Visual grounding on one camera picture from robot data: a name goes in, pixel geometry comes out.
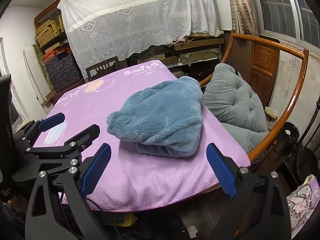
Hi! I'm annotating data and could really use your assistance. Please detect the round-back wooden armchair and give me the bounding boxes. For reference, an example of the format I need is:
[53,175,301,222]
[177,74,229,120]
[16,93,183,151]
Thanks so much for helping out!
[199,32,309,165]

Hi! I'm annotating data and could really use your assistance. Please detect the white crumpled paper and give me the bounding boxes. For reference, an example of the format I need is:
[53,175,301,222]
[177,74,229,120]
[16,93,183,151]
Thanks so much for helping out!
[186,226,198,239]

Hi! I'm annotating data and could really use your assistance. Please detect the black cylinder container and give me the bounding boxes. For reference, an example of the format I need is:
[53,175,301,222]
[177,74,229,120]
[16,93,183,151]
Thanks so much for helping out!
[274,122,300,155]

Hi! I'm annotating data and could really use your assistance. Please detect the white leaning panel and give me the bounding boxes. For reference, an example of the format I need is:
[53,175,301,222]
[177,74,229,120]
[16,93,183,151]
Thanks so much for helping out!
[23,44,54,105]

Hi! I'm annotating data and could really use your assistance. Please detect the dark wooden chair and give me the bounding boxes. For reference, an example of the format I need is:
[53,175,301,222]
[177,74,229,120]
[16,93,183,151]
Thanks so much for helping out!
[85,56,120,82]

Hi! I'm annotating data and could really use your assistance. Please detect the yellow power strip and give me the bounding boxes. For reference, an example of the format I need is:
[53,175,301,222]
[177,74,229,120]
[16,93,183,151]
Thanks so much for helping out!
[102,212,139,228]

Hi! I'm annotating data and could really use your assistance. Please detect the black round base stand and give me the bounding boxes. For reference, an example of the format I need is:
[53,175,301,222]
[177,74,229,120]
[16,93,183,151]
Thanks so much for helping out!
[282,100,320,187]

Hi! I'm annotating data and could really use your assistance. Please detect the pink printed tablecloth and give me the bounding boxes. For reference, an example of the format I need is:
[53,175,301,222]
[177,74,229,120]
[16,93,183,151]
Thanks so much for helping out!
[32,59,251,213]

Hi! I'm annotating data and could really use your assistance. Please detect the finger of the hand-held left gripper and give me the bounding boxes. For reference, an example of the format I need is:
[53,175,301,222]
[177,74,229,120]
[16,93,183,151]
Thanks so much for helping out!
[14,113,66,153]
[26,124,101,174]

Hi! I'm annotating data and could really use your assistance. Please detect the brick pattern curtain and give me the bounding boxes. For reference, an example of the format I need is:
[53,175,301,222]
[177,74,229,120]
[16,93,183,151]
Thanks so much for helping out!
[225,0,259,35]

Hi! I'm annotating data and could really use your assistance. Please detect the blue fleece garment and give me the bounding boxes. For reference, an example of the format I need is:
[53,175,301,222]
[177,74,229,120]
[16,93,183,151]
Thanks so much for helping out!
[106,76,204,158]

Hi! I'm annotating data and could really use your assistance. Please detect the wooden shelf with mats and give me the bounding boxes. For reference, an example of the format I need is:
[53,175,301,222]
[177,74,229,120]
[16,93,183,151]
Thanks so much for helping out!
[136,36,225,78]

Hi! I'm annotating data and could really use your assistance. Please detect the white lace cloth cover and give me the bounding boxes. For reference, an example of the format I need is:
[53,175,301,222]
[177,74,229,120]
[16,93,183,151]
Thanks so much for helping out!
[57,0,220,62]

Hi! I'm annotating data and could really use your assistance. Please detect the window with metal grille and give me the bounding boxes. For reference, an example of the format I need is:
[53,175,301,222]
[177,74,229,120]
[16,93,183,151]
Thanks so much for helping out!
[255,0,320,48]

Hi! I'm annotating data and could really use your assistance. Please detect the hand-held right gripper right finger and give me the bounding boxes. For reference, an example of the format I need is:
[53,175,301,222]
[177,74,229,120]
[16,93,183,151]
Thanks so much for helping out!
[206,143,292,240]

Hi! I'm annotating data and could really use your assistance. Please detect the grey tufted cushion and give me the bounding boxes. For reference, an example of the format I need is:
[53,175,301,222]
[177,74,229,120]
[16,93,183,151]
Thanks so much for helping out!
[202,63,270,155]

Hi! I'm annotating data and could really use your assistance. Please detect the floral fabric bag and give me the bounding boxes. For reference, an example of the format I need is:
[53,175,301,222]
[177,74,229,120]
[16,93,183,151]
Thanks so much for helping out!
[285,174,318,233]

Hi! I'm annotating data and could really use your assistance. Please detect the stack of woven boxes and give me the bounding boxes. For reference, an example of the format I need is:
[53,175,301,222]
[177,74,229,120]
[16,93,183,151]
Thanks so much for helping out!
[35,15,66,49]

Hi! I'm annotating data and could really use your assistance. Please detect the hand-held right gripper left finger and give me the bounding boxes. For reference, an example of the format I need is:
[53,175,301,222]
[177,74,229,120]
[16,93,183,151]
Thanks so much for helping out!
[25,143,112,240]

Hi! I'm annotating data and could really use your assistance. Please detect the blue red patterned box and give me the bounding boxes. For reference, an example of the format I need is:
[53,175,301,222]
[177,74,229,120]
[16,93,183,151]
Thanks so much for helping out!
[42,46,83,92]

